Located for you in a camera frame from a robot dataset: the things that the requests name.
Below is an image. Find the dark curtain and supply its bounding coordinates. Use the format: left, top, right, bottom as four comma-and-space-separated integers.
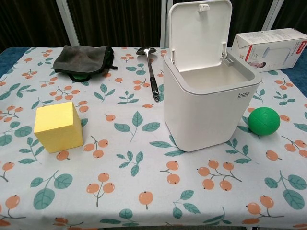
0, 0, 307, 49

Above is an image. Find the stainless steel ladle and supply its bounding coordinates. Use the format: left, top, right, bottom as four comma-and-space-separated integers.
136, 47, 161, 103

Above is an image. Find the white lamp product box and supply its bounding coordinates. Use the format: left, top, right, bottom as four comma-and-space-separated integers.
234, 27, 307, 73

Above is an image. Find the white trash bin lid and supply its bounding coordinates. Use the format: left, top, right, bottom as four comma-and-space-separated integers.
163, 0, 262, 152

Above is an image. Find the green ball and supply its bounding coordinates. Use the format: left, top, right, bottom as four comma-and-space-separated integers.
248, 107, 281, 138

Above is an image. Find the fruit and leaf print tablecloth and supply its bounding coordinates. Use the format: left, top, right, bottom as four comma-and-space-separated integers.
0, 46, 307, 230

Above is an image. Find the grey folded cloth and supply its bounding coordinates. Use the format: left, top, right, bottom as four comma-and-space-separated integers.
53, 45, 118, 82

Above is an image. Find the yellow cube block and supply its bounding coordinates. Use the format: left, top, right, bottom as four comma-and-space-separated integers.
33, 101, 84, 154

